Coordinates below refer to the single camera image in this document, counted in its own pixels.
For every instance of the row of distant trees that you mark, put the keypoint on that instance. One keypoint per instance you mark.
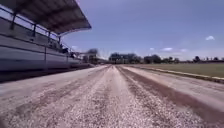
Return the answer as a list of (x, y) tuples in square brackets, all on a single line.
[(140, 59)]

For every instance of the grey gravel track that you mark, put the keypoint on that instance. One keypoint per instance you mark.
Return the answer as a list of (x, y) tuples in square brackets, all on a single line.
[(110, 100)]

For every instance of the pale kerb along field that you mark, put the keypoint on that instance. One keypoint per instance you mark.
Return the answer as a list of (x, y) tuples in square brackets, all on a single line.
[(186, 74)]

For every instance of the roofed concrete grandstand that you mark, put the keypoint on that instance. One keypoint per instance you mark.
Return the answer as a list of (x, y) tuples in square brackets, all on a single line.
[(33, 40)]

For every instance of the green grass field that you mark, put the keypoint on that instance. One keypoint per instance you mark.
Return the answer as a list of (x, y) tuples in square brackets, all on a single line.
[(196, 69)]

